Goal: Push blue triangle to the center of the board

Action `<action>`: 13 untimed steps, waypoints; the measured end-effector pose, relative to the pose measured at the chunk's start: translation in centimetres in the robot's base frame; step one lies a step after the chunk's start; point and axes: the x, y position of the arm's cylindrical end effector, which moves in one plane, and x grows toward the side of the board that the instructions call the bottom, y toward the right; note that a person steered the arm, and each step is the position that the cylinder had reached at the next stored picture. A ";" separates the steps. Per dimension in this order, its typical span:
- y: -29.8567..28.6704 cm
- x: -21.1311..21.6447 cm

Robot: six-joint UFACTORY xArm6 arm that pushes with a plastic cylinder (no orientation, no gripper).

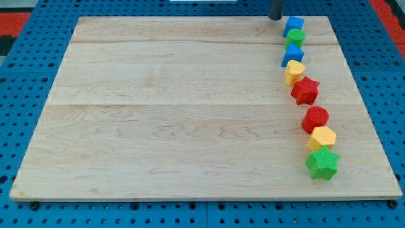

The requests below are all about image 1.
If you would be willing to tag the wooden board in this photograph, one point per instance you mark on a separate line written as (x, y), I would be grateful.
(196, 109)

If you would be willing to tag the blue triangle block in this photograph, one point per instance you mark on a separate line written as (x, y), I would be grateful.
(293, 52)

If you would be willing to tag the yellow heart block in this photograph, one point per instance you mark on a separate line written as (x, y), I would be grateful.
(293, 72)

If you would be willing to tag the red star block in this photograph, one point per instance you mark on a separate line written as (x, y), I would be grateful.
(305, 91)

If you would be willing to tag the red cylinder block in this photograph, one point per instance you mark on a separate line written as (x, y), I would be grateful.
(316, 116)

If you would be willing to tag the yellow hexagon block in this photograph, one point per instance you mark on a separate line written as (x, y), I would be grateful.
(321, 136)

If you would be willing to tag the green cylinder block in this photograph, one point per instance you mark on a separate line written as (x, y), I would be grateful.
(294, 36)

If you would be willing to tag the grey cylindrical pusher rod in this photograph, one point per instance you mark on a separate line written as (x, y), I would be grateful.
(276, 9)

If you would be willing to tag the blue cube block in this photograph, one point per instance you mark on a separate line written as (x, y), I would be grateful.
(293, 22)

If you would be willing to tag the green star block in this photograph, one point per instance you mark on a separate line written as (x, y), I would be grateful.
(323, 164)

